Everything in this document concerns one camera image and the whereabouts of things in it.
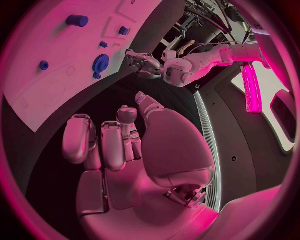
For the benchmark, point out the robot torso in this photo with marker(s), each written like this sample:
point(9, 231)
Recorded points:
point(236, 142)

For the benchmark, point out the white task board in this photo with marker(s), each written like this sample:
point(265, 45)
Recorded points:
point(58, 46)

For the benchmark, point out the blue short cylinder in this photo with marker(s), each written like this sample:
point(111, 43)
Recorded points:
point(77, 20)

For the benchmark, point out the small blue peg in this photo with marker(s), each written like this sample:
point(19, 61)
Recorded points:
point(103, 44)

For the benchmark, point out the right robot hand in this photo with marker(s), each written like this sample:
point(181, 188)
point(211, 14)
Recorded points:
point(173, 150)

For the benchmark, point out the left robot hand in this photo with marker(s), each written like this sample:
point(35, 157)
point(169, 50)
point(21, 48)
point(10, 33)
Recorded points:
point(147, 63)

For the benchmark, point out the blue round peg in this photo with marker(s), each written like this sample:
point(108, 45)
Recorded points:
point(44, 65)

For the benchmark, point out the person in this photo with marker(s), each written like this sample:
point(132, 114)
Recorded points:
point(186, 46)

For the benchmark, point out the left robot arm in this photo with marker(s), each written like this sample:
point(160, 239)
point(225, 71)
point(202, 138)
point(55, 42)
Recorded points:
point(201, 61)

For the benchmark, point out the blue plug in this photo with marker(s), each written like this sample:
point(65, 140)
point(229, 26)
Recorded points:
point(124, 31)

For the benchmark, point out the glowing light bar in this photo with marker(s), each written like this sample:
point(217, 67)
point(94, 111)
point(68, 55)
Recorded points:
point(252, 90)

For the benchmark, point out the blue gear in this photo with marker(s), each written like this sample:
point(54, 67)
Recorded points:
point(100, 63)

